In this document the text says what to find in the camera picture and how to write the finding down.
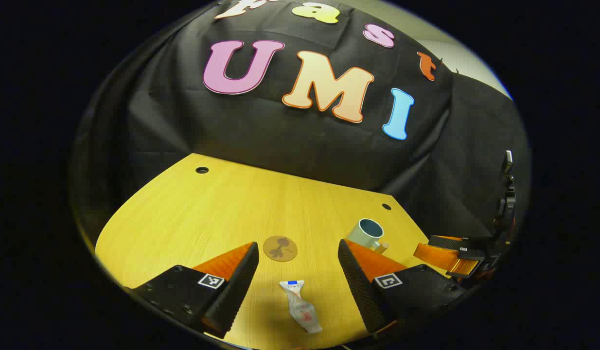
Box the black backdrop cloth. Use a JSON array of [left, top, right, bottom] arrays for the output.
[[71, 0, 531, 253]]

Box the wooden desktop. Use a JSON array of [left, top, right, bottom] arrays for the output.
[[95, 153, 459, 350]]

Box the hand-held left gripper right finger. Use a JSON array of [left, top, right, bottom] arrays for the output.
[[337, 239, 468, 336]]

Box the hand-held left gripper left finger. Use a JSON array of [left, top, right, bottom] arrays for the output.
[[123, 242, 260, 339]]

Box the round brown coaster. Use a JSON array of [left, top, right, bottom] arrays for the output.
[[263, 235, 299, 263]]

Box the white toothpaste tube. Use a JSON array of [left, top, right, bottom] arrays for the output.
[[279, 280, 323, 334]]

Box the pale green cup wooden handle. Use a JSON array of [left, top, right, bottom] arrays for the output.
[[346, 218, 390, 255]]

